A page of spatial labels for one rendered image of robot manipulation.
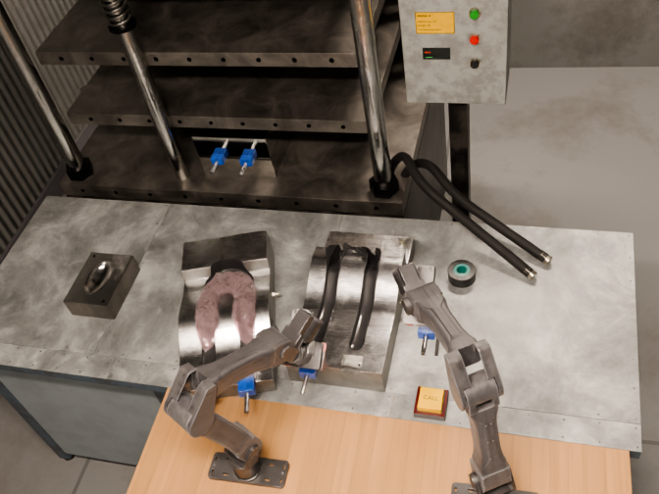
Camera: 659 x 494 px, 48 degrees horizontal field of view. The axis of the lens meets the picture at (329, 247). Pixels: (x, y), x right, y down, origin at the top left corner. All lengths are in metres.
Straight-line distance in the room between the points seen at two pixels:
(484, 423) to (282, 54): 1.25
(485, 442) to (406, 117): 1.47
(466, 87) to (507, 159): 1.48
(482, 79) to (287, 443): 1.18
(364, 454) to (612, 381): 0.65
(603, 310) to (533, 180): 1.58
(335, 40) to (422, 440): 1.17
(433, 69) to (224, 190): 0.85
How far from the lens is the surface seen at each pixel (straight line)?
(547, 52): 4.28
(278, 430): 1.96
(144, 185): 2.75
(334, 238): 2.24
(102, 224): 2.65
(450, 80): 2.27
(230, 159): 2.60
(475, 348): 1.50
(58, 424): 2.83
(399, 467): 1.87
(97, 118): 2.74
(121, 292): 2.35
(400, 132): 2.68
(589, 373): 2.01
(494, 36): 2.18
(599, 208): 3.52
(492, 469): 1.67
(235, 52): 2.32
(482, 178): 3.63
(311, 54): 2.24
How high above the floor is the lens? 2.48
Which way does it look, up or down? 47 degrees down
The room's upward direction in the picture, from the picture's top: 13 degrees counter-clockwise
